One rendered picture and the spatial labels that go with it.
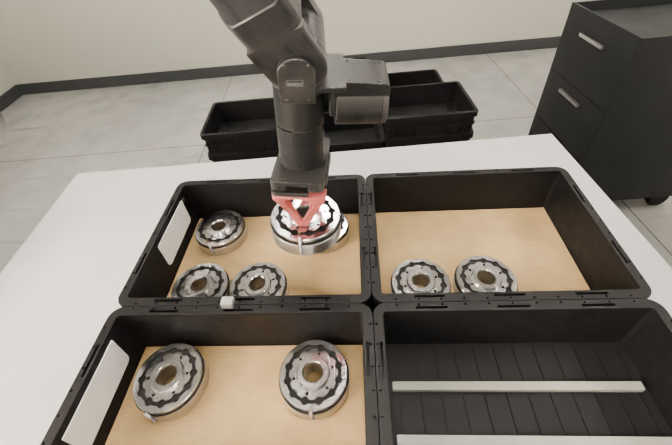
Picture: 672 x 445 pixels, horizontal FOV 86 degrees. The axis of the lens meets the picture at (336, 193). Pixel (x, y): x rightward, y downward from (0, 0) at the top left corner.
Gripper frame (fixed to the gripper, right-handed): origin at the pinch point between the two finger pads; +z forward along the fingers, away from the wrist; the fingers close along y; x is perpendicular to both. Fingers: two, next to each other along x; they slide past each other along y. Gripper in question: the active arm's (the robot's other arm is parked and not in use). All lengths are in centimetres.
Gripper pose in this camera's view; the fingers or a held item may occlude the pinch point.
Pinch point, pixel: (304, 209)
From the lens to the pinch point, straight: 52.7
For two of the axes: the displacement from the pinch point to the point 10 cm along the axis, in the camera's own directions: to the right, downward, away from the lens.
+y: 0.6, -6.6, 7.5
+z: -0.2, 7.5, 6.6
